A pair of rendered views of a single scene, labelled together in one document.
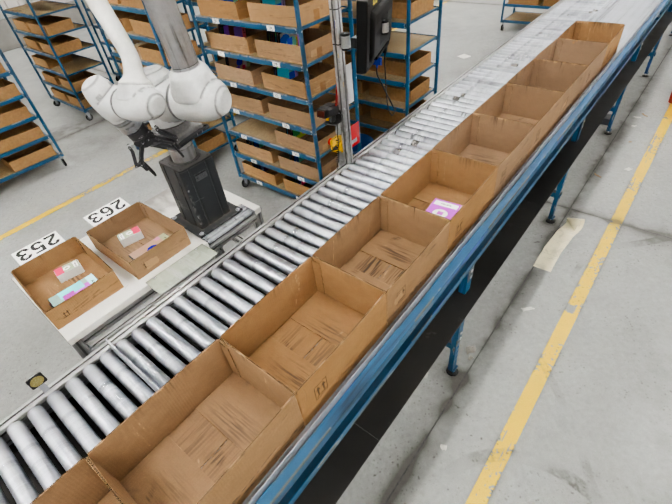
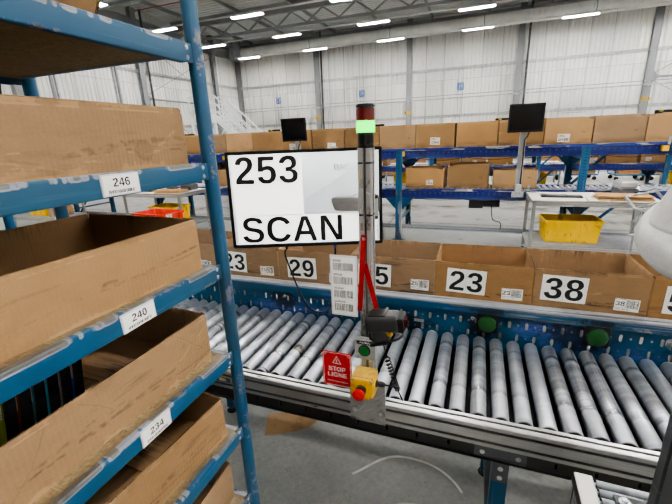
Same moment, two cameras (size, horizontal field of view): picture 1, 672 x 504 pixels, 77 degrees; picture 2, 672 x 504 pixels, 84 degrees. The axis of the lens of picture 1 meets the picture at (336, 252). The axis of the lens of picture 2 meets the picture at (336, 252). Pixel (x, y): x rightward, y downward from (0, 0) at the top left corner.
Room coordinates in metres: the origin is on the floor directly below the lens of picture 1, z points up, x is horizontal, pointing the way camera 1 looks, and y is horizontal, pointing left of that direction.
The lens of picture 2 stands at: (2.58, 0.81, 1.58)
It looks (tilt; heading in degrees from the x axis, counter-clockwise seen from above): 17 degrees down; 247
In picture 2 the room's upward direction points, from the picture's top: 2 degrees counter-clockwise
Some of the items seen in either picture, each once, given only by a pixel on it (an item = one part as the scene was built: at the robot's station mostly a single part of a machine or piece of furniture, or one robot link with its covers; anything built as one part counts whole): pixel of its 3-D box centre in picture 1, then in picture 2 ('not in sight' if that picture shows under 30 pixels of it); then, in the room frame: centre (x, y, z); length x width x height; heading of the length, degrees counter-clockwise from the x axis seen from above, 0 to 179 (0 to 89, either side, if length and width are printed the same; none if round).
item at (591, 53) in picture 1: (567, 65); (204, 249); (2.46, -1.51, 0.96); 0.39 x 0.29 x 0.17; 136
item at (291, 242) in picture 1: (306, 249); (580, 390); (1.41, 0.13, 0.72); 0.52 x 0.05 x 0.05; 46
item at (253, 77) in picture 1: (250, 66); not in sight; (3.12, 0.43, 0.99); 0.40 x 0.30 x 0.10; 44
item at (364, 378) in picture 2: (334, 146); (375, 386); (2.10, -0.07, 0.84); 0.15 x 0.09 x 0.07; 136
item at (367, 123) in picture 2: not in sight; (365, 120); (2.08, -0.14, 1.62); 0.05 x 0.05 x 0.06
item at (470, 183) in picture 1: (438, 198); (481, 271); (1.33, -0.43, 0.97); 0.39 x 0.29 x 0.17; 136
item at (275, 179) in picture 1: (272, 165); not in sight; (3.13, 0.43, 0.19); 0.40 x 0.30 x 0.10; 45
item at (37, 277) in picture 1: (67, 279); not in sight; (1.34, 1.14, 0.80); 0.38 x 0.28 x 0.10; 44
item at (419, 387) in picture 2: (373, 191); (425, 365); (1.79, -0.23, 0.72); 0.52 x 0.05 x 0.05; 46
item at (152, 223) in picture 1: (138, 237); not in sight; (1.56, 0.89, 0.80); 0.38 x 0.28 x 0.10; 46
